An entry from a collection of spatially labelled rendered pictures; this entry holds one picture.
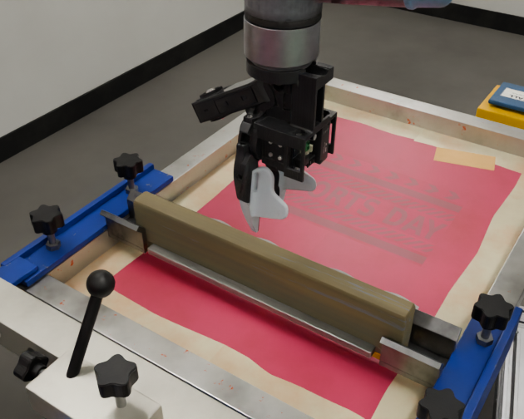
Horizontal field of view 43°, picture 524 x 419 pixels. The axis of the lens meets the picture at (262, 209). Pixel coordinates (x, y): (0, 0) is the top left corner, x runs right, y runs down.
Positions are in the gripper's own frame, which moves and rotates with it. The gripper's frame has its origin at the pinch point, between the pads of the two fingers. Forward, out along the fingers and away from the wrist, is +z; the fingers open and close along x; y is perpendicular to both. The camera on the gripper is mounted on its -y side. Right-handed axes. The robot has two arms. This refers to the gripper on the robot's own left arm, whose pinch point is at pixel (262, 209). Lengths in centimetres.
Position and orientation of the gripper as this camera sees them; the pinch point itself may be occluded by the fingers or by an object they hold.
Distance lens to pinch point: 79.3
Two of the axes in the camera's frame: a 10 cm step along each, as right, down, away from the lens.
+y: 8.4, 3.3, -4.3
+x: 5.4, -5.0, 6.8
